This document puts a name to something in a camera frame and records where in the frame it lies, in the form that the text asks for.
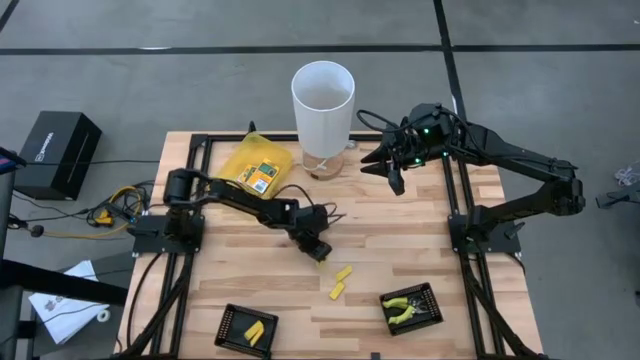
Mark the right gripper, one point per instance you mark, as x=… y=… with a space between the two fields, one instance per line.
x=417 y=152

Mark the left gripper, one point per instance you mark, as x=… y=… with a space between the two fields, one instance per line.
x=310 y=242

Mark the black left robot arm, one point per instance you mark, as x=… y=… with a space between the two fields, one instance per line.
x=240 y=200

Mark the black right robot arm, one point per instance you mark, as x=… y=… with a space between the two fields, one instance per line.
x=525 y=160

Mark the yellow translucent plastic bin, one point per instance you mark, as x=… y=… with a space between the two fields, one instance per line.
x=280 y=155

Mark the black slotted plastic basket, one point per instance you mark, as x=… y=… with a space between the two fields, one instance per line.
x=430 y=320
x=235 y=335

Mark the white tape roll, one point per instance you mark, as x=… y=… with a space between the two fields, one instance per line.
x=103 y=316

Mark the dark grey chair base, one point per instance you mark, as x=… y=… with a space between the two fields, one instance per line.
x=617 y=197

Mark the white paper sheets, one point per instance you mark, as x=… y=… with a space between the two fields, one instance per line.
x=65 y=310

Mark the dark side desk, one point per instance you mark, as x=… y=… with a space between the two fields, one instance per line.
x=50 y=282

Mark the black cardboard box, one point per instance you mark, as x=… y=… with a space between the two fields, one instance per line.
x=57 y=152

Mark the black round plug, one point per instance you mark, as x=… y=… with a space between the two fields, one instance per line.
x=36 y=230

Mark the dark device with blue edge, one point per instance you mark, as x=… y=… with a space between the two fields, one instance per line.
x=7 y=162

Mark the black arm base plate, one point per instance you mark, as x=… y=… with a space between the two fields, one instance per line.
x=495 y=242
x=150 y=237

